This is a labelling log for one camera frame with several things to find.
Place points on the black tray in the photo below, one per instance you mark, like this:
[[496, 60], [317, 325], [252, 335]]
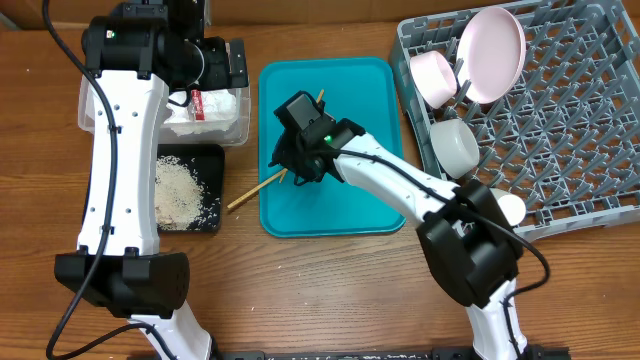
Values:
[[210, 165]]

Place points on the white paper cup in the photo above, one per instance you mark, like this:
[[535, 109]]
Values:
[[512, 206]]

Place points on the clear plastic bin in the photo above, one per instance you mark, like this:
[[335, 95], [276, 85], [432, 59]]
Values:
[[140, 118]]

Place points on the grey dishwasher rack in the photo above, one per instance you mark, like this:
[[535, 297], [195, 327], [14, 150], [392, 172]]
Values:
[[566, 137]]

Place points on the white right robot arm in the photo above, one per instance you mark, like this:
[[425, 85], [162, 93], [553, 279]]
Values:
[[470, 247]]

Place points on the white round plate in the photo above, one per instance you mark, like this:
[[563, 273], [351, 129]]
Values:
[[492, 48]]

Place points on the black rail at table edge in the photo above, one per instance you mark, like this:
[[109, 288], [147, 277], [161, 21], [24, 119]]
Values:
[[446, 353]]

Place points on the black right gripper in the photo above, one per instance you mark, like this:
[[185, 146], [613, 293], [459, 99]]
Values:
[[280, 158]]

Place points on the teal plastic tray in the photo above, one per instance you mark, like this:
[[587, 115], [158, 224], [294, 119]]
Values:
[[359, 89]]

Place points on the grey-green bowl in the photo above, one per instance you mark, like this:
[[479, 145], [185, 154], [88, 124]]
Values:
[[455, 147]]

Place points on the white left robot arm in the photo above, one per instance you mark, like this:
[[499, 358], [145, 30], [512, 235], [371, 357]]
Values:
[[132, 59]]

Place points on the pink bowl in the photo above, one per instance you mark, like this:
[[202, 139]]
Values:
[[433, 77]]

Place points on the wooden chopstick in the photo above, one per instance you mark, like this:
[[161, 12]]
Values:
[[320, 96], [251, 193]]

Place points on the white napkin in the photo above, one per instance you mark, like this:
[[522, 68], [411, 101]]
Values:
[[220, 109]]

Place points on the pile of rice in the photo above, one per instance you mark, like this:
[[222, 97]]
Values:
[[183, 201]]

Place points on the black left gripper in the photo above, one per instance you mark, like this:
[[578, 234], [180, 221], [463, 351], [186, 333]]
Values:
[[220, 77]]

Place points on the red snack wrapper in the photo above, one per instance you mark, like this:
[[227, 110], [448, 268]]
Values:
[[197, 105]]

